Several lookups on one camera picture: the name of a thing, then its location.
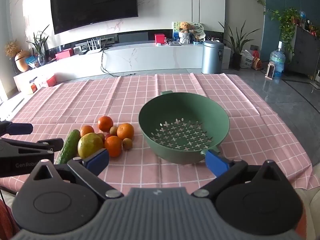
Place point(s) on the grey metal trash can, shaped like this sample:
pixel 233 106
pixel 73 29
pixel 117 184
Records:
pixel 212 57

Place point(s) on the teddy bear bouquet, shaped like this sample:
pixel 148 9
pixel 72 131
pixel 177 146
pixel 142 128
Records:
pixel 185 36

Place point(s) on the white set-top box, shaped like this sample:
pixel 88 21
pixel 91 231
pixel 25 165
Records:
pixel 81 50

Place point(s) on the small white appliance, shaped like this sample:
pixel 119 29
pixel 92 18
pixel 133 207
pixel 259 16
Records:
pixel 270 70

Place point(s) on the trailing vine plant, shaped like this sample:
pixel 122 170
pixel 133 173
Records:
pixel 290 22

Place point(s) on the blue water bottle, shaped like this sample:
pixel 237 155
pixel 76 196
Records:
pixel 278 58

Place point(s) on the brown kiwi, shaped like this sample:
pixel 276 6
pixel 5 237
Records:
pixel 127 143
pixel 113 130

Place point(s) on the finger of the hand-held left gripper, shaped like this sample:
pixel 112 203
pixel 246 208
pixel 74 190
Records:
pixel 53 143
pixel 20 129

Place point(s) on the flat pink box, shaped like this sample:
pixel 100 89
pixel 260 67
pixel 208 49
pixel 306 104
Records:
pixel 64 54

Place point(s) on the pink checked tablecloth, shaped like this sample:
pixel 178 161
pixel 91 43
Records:
pixel 100 100

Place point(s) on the red box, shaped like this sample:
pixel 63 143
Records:
pixel 160 38

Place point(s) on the round decorative fan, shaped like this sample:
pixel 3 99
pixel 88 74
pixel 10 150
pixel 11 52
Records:
pixel 198 27

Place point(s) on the red and white carton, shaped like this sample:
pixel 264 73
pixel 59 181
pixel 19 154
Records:
pixel 51 80

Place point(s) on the orange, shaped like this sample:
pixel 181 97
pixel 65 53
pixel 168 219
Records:
pixel 105 123
pixel 113 146
pixel 125 131
pixel 87 130

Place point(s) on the red orange bag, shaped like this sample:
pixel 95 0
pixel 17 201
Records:
pixel 257 62

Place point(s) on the small red fruit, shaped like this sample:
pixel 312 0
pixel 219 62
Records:
pixel 101 136
pixel 108 136

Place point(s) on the beige cushion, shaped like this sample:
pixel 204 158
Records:
pixel 312 212

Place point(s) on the slim green potted plant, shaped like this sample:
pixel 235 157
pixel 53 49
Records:
pixel 40 47

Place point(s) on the grey cabinet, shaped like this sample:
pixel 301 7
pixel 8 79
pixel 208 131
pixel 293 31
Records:
pixel 306 52

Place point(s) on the small orange box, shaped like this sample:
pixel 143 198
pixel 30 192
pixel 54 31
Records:
pixel 33 87

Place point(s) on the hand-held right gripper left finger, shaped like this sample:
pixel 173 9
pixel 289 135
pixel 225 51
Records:
pixel 96 162

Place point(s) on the white plastic bag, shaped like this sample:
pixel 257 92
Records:
pixel 247 60

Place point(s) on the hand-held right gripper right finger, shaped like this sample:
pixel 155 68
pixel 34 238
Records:
pixel 216 164

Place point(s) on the orange brown vase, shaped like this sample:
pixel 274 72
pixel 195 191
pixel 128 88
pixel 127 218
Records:
pixel 22 62

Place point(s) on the green picture card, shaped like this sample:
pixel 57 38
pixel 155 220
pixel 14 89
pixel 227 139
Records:
pixel 175 30

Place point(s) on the black wall television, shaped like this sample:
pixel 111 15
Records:
pixel 92 2

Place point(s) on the tall-leaf plant in black pot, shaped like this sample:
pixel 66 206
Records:
pixel 236 60

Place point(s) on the white marble television console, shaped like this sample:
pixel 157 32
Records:
pixel 150 57

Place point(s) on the green cucumber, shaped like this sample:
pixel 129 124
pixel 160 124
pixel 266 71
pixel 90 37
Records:
pixel 70 145

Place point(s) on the red cloth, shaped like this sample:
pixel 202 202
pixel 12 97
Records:
pixel 5 220

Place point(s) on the blue packet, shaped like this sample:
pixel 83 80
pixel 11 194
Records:
pixel 31 60

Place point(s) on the green colander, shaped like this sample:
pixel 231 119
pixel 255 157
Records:
pixel 155 115

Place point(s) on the dried yellow flowers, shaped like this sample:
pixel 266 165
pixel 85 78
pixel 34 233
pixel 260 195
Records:
pixel 12 48

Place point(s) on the white router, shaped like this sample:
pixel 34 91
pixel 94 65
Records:
pixel 93 50

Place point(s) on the yellow-green lemon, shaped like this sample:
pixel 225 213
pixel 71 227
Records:
pixel 90 145

